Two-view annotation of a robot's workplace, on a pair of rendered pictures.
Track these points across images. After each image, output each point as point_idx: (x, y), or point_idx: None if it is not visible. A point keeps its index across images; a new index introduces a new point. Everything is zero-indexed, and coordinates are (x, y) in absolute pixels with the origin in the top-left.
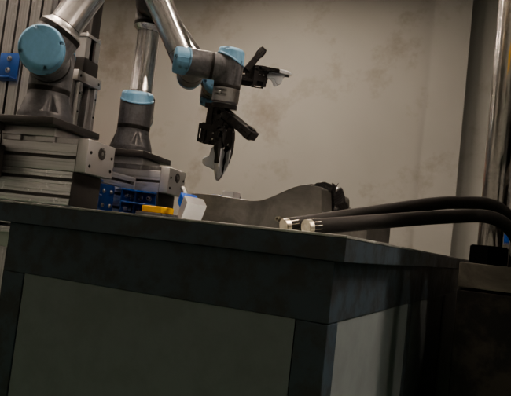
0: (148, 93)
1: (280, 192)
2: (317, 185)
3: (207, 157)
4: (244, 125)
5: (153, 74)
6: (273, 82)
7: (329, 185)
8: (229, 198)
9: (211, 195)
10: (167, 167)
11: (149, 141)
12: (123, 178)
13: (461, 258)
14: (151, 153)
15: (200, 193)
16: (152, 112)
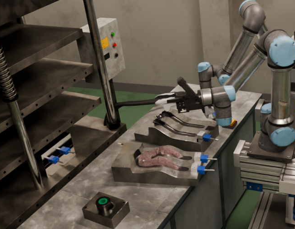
0: (263, 105)
1: (182, 113)
2: (167, 112)
3: (212, 108)
4: (196, 93)
5: (271, 100)
6: (168, 108)
7: (162, 112)
8: (201, 120)
9: (209, 121)
10: (241, 140)
11: (259, 135)
12: None
13: (55, 194)
14: (254, 136)
15: (214, 121)
16: (262, 120)
